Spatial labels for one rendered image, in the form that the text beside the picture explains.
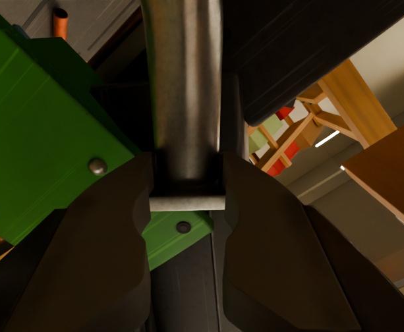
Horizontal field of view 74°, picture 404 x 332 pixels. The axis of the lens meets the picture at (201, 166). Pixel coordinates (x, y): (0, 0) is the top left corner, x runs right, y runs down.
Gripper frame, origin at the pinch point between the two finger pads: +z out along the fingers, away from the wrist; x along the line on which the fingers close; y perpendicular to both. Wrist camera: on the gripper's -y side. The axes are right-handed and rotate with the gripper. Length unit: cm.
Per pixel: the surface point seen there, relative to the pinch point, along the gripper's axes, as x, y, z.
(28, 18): -26.3, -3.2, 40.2
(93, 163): -5.4, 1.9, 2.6
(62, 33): -23, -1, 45
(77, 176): -6.6, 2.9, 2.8
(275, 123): 111, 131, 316
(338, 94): 45, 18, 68
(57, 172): -7.7, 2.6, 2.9
